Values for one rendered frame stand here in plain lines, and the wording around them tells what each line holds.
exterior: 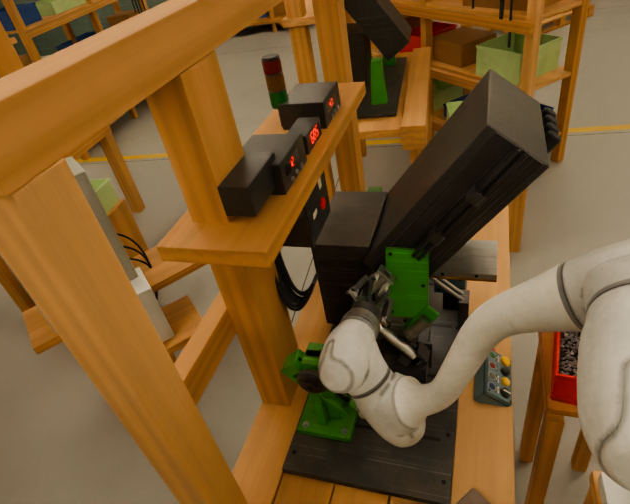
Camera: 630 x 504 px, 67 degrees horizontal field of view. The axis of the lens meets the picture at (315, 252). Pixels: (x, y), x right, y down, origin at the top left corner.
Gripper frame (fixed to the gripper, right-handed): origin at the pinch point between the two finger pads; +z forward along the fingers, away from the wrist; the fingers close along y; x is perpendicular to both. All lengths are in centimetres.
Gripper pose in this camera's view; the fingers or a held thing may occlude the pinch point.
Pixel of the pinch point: (379, 282)
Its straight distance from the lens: 129.3
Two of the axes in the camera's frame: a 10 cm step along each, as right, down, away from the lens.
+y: -7.3, -6.8, -0.4
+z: 3.2, -4.0, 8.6
